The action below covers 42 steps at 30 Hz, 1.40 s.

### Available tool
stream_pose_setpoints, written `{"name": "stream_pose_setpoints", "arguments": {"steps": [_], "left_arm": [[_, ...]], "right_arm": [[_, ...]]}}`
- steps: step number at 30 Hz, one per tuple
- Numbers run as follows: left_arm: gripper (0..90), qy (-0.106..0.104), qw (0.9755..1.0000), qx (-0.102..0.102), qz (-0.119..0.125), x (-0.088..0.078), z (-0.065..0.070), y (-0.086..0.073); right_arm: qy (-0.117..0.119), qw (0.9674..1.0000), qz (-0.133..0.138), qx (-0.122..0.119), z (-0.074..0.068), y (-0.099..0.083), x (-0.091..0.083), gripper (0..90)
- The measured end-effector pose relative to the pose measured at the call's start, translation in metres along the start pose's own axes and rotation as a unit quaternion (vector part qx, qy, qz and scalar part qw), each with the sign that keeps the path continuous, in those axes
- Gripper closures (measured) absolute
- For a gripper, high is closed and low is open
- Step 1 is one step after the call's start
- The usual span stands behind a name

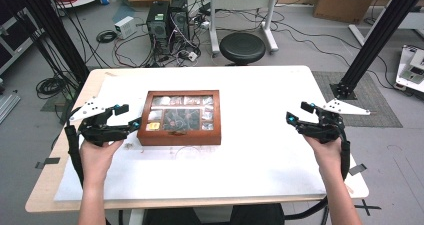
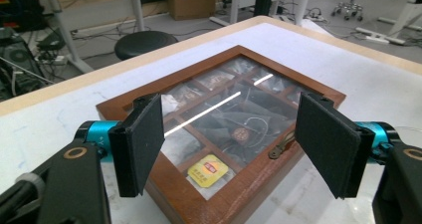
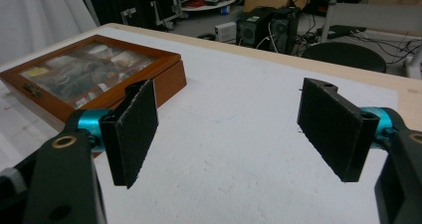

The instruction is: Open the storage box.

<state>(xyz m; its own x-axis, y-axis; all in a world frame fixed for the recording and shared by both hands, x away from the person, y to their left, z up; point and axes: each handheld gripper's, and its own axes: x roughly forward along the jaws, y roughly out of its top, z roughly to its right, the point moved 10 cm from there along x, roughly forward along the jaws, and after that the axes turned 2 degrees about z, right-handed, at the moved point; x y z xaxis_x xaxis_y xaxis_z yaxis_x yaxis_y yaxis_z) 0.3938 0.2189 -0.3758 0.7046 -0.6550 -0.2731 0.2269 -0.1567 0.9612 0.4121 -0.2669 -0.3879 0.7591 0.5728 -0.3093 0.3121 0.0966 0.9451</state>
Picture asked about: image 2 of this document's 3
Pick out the white desk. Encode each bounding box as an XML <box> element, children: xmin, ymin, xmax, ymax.
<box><xmin>34</xmin><ymin>0</ymin><xmax>157</xmax><ymax>74</ymax></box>

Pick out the yellow tea bag packet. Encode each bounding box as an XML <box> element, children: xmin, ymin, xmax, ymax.
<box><xmin>187</xmin><ymin>153</ymin><xmax>230</xmax><ymax>189</ymax></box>

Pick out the black computer tower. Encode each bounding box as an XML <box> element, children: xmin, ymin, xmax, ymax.
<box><xmin>0</xmin><ymin>34</ymin><xmax>48</xmax><ymax>101</ymax></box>

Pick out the black round stool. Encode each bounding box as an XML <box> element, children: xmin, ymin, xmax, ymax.
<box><xmin>113</xmin><ymin>30</ymin><xmax>179</xmax><ymax>61</ymax></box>

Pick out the cardboard box with black logo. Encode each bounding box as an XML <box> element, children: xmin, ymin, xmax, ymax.
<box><xmin>166</xmin><ymin>0</ymin><xmax>217</xmax><ymax>21</ymax></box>

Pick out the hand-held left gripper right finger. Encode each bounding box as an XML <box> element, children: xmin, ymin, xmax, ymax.
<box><xmin>294</xmin><ymin>91</ymin><xmax>376</xmax><ymax>200</ymax></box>

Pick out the wooden tea box glass lid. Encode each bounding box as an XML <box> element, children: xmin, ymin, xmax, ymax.
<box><xmin>96</xmin><ymin>44</ymin><xmax>347</xmax><ymax>224</ymax></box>

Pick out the office chair wheel base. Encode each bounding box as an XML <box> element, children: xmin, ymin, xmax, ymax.
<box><xmin>330</xmin><ymin>0</ymin><xmax>374</xmax><ymax>22</ymax></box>

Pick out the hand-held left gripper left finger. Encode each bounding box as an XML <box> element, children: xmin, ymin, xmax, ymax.
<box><xmin>107</xmin><ymin>93</ymin><xmax>166</xmax><ymax>198</ymax></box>

